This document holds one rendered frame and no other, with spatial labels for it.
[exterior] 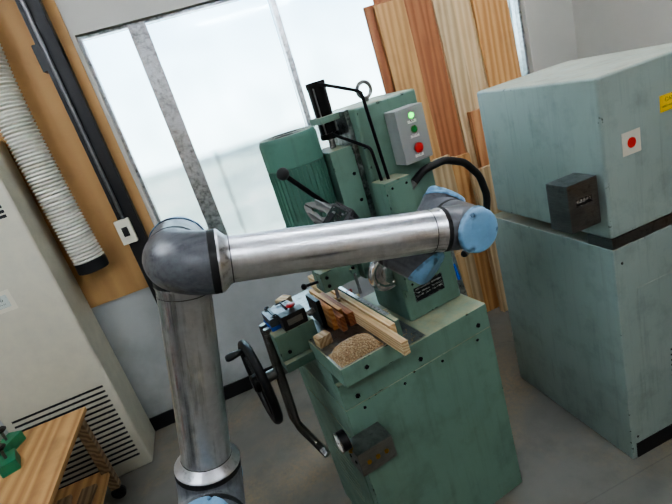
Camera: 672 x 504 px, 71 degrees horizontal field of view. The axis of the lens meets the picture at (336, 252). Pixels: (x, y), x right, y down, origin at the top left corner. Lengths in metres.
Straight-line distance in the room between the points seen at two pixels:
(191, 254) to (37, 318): 1.89
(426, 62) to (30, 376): 2.65
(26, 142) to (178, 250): 1.85
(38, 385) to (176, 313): 1.87
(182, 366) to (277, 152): 0.65
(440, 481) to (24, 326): 1.97
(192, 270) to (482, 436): 1.33
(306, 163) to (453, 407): 0.95
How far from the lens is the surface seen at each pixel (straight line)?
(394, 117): 1.42
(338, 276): 1.52
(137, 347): 2.99
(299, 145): 1.36
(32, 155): 2.61
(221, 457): 1.18
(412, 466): 1.74
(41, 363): 2.76
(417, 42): 2.96
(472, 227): 0.94
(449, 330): 1.59
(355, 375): 1.34
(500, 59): 3.18
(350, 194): 1.46
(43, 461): 2.45
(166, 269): 0.85
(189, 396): 1.08
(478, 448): 1.90
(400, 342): 1.27
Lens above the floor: 1.61
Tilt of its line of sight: 19 degrees down
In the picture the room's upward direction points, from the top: 17 degrees counter-clockwise
